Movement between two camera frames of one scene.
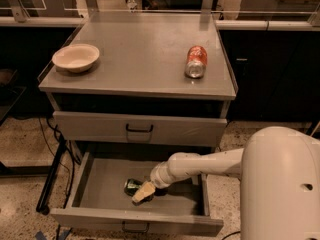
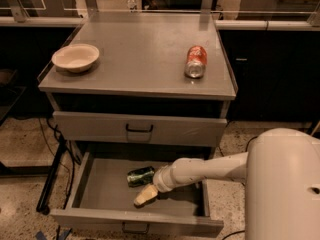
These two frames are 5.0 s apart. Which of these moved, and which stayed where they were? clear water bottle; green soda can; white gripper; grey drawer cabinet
Moved: green soda can
Stayed: grey drawer cabinet; clear water bottle; white gripper
